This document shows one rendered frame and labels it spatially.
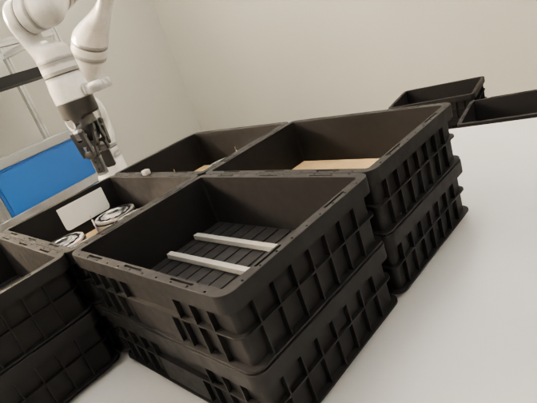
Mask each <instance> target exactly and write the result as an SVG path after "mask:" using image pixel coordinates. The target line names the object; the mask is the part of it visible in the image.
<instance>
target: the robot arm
mask: <svg viewBox="0 0 537 403"><path fill-rule="evenodd" d="M76 1H77V0H7V1H6V2H5V3H4V5H3V8H2V15H3V18H4V21H5V24H6V25H7V27H8V29H9V30H10V32H11V33H12V34H13V35H14V36H15V37H16V39H17V40H19V42H20V43H21V44H22V45H23V47H24V48H25V49H26V51H27V52H28V53H29V54H30V56H31V57H32V58H33V59H34V60H35V62H36V64H37V66H38V68H39V70H40V72H41V74H42V76H43V78H44V80H45V81H46V85H47V88H48V91H49V93H50V96H51V97H52V99H53V101H54V104H55V106H56V107H57V109H58V112H59V114H60V115H61V117H62V120H63V121H64V122H65V123H66V125H67V127H68V128H69V129H70V130H71V131H72V132H70V137H71V138H72V140H73V142H74V144H75V146H76V147H77V148H78V150H79V152H80V154H81V155H82V157H83V158H84V159H87V158H88V159H89V160H90V161H91V162H92V164H93V167H94V169H95V170H96V172H97V175H98V180H99V181H101V180H103V179H105V178H107V177H109V176H113V175H115V173H116V172H118V171H120V170H123V169H124V168H126V167H128V166H127V165H126V163H125V159H124V158H123V156H122V154H121V151H120V149H119V147H118V145H117V142H116V140H115V133H114V130H113V127H112V124H111V122H110V119H109V116H108V114H107V112H106V110H105V107H104V106H103V104H102V103H101V102H100V100H99V99H97V98H96V97H94V95H93V93H95V92H97V91H100V90H103V89H105V88H107V87H109V86H112V85H113V84H112V82H111V81H110V79H109V78H108V77H103V78H100V76H101V73H102V71H103V70H104V68H105V64H106V59H107V52H108V44H109V26H110V19H111V13H112V8H113V0H97V2H96V4H95V6H94V7H93V9H92V10H91V11H90V12H89V13H88V14H87V15H86V16H85V17H84V18H83V19H82V20H81V21H80V22H79V23H78V24H77V26H76V27H75V28H74V30H73V32H72V35H71V46H70V47H69V46H68V45H67V44H66V43H65V42H48V41H47V40H46V39H45V38H44V37H43V36H42V35H41V32H43V31H45V30H48V29H51V28H53V27H55V26H57V25H58V24H60V23H61V22H62V21H63V20H64V19H65V16H66V12H67V10H68V9H70V8H71V7H72V6H73V5H74V4H75V3H76ZM99 78H100V79H99ZM83 149H85V150H83Z"/></svg>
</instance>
